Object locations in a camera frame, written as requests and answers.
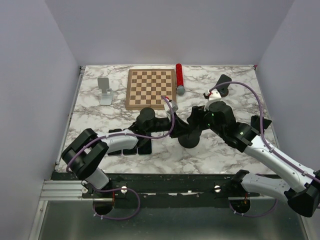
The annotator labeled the brown round phone stand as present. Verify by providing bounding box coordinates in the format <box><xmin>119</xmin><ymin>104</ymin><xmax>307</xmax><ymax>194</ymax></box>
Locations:
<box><xmin>215</xmin><ymin>74</ymin><xmax>232</xmax><ymax>98</ymax></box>

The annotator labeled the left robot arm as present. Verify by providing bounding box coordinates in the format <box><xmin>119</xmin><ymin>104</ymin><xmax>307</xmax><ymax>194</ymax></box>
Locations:
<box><xmin>61</xmin><ymin>107</ymin><xmax>192</xmax><ymax>198</ymax></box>

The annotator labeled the black folding phone stand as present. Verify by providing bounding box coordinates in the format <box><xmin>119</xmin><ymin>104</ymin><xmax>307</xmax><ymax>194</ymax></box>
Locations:
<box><xmin>250</xmin><ymin>115</ymin><xmax>272</xmax><ymax>133</ymax></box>

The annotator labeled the teal-backed phone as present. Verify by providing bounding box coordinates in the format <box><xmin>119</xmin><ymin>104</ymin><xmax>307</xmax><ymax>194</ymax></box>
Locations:
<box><xmin>136</xmin><ymin>137</ymin><xmax>152</xmax><ymax>156</ymax></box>

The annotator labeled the black front mounting rail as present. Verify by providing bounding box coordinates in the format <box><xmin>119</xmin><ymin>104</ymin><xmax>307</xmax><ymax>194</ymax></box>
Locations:
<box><xmin>51</xmin><ymin>172</ymin><xmax>288</xmax><ymax>210</ymax></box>

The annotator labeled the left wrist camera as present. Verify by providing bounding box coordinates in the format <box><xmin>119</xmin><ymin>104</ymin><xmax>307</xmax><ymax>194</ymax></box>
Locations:
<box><xmin>162</xmin><ymin>96</ymin><xmax>179</xmax><ymax>121</ymax></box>

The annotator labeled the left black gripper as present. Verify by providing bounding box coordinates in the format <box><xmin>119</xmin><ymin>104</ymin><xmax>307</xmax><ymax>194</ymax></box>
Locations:
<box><xmin>145</xmin><ymin>111</ymin><xmax>192</xmax><ymax>139</ymax></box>

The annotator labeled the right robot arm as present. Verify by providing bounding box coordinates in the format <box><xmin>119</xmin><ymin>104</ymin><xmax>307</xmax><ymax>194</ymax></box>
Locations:
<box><xmin>187</xmin><ymin>101</ymin><xmax>320</xmax><ymax>218</ymax></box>

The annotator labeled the purple-cased black phone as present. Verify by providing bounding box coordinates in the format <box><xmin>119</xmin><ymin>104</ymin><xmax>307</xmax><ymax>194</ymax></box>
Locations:
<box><xmin>107</xmin><ymin>128</ymin><xmax>122</xmax><ymax>156</ymax></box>

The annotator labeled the black round phone stand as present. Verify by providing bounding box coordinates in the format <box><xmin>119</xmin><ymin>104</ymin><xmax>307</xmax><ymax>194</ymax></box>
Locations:
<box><xmin>178</xmin><ymin>130</ymin><xmax>202</xmax><ymax>149</ymax></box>

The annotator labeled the wooden chessboard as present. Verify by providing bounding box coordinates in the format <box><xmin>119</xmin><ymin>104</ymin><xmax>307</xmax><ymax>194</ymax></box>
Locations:
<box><xmin>125</xmin><ymin>69</ymin><xmax>177</xmax><ymax>110</ymax></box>

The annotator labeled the left aluminium extrusion rail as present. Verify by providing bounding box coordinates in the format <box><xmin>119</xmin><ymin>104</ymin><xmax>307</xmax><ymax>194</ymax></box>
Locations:
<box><xmin>40</xmin><ymin>180</ymin><xmax>88</xmax><ymax>201</ymax></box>

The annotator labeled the red handled microphone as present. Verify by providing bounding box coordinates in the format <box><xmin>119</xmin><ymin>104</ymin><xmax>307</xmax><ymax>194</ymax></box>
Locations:
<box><xmin>175</xmin><ymin>63</ymin><xmax>186</xmax><ymax>96</ymax></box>

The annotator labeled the grey metal phone stand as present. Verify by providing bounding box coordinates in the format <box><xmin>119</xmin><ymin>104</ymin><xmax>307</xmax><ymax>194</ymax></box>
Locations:
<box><xmin>97</xmin><ymin>77</ymin><xmax>114</xmax><ymax>106</ymax></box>

